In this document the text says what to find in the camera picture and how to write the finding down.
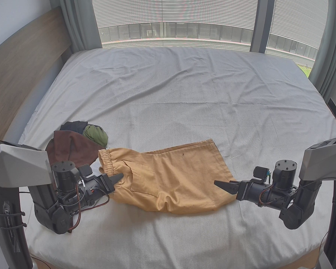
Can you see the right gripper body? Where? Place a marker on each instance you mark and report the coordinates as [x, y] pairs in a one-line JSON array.
[[252, 192]]

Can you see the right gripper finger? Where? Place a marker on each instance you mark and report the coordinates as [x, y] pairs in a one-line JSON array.
[[229, 188]]

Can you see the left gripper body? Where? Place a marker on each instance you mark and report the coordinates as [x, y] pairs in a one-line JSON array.
[[98, 189]]

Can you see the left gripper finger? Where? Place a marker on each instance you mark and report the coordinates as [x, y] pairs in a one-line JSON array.
[[117, 178]]

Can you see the tan shorts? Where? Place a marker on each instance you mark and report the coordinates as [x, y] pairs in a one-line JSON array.
[[179, 178]]

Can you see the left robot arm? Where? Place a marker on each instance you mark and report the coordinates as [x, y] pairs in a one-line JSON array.
[[19, 164]]

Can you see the bed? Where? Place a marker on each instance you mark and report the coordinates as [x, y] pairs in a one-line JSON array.
[[184, 94]]

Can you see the green garment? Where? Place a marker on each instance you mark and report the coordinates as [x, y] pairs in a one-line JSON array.
[[96, 134]]

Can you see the brown garment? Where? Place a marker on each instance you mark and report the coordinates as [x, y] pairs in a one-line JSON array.
[[72, 147]]

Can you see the black garment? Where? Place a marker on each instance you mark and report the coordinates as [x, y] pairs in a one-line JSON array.
[[72, 125]]

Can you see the grey-green curtain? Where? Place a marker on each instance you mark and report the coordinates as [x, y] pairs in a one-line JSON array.
[[333, 52], [78, 18]]

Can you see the window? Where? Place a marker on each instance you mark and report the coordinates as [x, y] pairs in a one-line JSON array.
[[261, 15]]

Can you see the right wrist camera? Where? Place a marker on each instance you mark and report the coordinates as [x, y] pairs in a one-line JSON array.
[[260, 172]]

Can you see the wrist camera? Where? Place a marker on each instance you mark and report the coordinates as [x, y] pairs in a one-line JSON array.
[[85, 169], [260, 172]]

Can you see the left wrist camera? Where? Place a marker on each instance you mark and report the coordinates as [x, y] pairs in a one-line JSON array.
[[85, 169]]

